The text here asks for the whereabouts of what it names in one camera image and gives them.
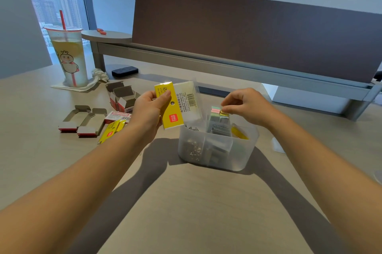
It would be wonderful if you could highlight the person's right hand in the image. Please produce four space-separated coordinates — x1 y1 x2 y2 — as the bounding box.
221 88 280 129

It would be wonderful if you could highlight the person's left hand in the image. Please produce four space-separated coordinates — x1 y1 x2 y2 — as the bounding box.
128 90 172 146

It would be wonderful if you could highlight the pastel sticky-note stack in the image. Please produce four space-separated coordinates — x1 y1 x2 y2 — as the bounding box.
210 106 230 121

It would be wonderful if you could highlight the yellow and clear sticky-note package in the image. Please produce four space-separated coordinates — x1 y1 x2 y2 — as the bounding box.
154 81 204 130

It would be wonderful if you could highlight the person's right forearm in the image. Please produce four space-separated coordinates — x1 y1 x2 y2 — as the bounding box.
266 107 382 254

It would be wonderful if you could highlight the person's left forearm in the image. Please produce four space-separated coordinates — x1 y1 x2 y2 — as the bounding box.
0 123 150 254

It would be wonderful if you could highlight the stack of grey staple strips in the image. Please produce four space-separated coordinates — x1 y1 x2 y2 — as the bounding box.
208 123 232 138

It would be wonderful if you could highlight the yellow packet in organizer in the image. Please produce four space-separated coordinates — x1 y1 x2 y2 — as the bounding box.
231 125 249 140

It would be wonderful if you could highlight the open red and white carton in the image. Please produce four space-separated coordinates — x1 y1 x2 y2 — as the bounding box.
106 81 126 111
113 86 141 114

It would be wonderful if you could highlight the translucent plastic organizer box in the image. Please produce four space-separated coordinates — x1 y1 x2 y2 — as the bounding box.
178 119 260 172

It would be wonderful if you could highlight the black rectangular device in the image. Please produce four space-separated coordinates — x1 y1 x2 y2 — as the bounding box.
112 66 139 78

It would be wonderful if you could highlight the closed red and white box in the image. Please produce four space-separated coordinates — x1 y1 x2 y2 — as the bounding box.
103 111 132 125

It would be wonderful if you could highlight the pile of silver paper clips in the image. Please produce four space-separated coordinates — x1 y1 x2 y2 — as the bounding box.
184 140 204 162

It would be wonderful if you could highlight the clear plastic wrapper piece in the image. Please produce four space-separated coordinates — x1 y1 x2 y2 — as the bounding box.
270 136 287 155

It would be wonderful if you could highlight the yellow empty packet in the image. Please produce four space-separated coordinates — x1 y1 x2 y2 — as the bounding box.
97 119 128 145

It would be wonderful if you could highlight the white paper napkin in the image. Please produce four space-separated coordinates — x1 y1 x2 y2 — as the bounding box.
50 68 110 93

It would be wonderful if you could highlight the flattened red and white carton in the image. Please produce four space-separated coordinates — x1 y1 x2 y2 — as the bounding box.
58 105 92 133
77 108 107 137

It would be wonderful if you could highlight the brown desk divider panel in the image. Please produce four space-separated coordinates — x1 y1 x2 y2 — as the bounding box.
131 0 382 84

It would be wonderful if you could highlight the round grey shelf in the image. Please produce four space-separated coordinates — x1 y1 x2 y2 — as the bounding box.
81 30 133 44

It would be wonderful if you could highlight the clear plastic drink cup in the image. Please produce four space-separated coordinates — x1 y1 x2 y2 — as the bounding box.
44 25 89 88

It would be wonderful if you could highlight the window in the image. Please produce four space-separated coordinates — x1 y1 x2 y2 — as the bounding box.
19 0 96 66

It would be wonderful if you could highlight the grey metal desk rail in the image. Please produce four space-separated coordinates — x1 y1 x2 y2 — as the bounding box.
90 40 382 122

